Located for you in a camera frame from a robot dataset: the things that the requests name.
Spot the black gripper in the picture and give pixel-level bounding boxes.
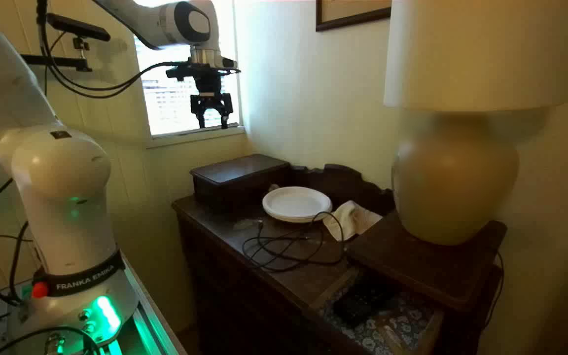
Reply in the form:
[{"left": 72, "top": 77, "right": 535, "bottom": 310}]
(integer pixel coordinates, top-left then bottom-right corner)
[{"left": 167, "top": 59, "right": 240, "bottom": 128}]

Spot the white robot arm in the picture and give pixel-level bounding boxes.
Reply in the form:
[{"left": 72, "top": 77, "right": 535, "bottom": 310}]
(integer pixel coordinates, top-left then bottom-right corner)
[{"left": 0, "top": 33, "right": 137, "bottom": 331}]

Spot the dark wooden box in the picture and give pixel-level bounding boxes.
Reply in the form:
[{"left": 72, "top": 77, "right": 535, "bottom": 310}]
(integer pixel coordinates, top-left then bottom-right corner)
[{"left": 192, "top": 154, "right": 291, "bottom": 211}]

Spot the white round plate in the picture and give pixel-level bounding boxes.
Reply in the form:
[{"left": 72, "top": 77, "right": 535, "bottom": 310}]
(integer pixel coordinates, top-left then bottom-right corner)
[{"left": 263, "top": 185, "right": 332, "bottom": 223}]

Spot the white crumpled cloth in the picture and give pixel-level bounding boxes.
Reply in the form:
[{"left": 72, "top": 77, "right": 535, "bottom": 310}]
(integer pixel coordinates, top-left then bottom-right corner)
[{"left": 324, "top": 201, "right": 382, "bottom": 241}]

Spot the dark wooden desk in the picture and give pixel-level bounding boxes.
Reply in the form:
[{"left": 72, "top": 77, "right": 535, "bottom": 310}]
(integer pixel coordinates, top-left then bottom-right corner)
[{"left": 172, "top": 152, "right": 510, "bottom": 355}]

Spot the beige ceramic table lamp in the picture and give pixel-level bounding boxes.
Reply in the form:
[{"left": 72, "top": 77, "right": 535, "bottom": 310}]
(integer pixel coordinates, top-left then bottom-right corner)
[{"left": 385, "top": 0, "right": 568, "bottom": 244}]

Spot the black camera on stand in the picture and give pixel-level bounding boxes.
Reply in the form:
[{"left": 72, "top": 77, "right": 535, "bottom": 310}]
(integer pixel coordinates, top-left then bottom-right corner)
[{"left": 46, "top": 14, "right": 111, "bottom": 71}]

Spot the framed wall picture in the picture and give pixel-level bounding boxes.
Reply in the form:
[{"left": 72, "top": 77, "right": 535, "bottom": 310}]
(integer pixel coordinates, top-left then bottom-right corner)
[{"left": 316, "top": 0, "right": 393, "bottom": 31}]

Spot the black cable on desk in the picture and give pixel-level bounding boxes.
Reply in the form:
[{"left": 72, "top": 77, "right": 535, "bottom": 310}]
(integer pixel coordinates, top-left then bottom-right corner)
[{"left": 241, "top": 211, "right": 352, "bottom": 274}]

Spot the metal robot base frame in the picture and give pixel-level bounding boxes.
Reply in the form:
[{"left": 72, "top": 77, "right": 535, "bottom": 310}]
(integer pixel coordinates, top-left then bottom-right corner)
[{"left": 0, "top": 266, "right": 188, "bottom": 355}]

